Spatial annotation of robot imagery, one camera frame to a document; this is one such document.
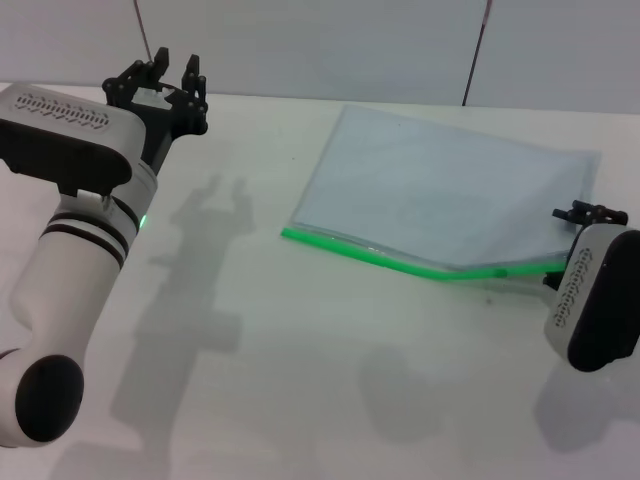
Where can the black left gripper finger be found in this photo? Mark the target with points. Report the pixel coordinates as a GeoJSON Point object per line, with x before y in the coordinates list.
{"type": "Point", "coordinates": [132, 80]}
{"type": "Point", "coordinates": [196, 105]}

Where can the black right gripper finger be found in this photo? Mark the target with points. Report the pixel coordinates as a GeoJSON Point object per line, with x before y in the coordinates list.
{"type": "Point", "coordinates": [595, 215]}
{"type": "Point", "coordinates": [554, 281]}

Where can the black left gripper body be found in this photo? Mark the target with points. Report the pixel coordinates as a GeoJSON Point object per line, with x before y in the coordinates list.
{"type": "Point", "coordinates": [162, 120]}

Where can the green zipper slider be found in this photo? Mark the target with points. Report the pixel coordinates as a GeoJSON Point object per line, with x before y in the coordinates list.
{"type": "Point", "coordinates": [500, 273]}

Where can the clear green-zip document bag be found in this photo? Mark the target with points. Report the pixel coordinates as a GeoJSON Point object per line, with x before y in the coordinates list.
{"type": "Point", "coordinates": [425, 175]}

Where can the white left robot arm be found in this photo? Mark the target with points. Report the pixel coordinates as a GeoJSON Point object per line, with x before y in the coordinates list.
{"type": "Point", "coordinates": [70, 280]}

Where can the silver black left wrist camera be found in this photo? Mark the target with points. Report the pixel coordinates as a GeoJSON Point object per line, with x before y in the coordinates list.
{"type": "Point", "coordinates": [65, 140]}

